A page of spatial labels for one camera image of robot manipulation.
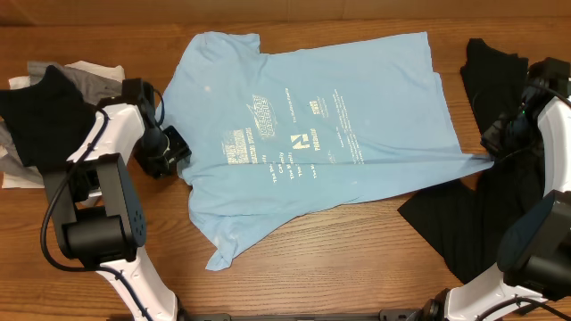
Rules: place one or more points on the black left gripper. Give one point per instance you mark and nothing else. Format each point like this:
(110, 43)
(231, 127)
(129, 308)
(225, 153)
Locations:
(158, 168)

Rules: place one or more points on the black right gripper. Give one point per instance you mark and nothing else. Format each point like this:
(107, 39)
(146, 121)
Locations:
(492, 139)

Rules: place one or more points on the light blue printed t-shirt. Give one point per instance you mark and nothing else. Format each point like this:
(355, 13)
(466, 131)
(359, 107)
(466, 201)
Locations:
(277, 136)

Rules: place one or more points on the black t-shirt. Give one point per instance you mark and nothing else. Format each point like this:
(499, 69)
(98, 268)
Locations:
(464, 225)

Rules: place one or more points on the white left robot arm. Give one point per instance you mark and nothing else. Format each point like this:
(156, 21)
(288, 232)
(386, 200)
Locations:
(94, 208)

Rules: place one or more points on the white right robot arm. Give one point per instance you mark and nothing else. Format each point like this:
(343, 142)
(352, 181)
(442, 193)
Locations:
(507, 240)

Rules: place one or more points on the folded grey shirt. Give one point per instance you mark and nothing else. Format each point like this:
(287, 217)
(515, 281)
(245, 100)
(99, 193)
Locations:
(89, 82)

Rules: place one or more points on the folded black shirt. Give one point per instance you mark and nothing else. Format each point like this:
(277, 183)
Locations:
(48, 121)

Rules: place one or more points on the folded white shirt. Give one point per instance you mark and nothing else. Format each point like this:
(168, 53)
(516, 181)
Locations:
(98, 69)

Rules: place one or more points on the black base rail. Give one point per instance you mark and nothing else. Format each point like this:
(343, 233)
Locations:
(382, 315)

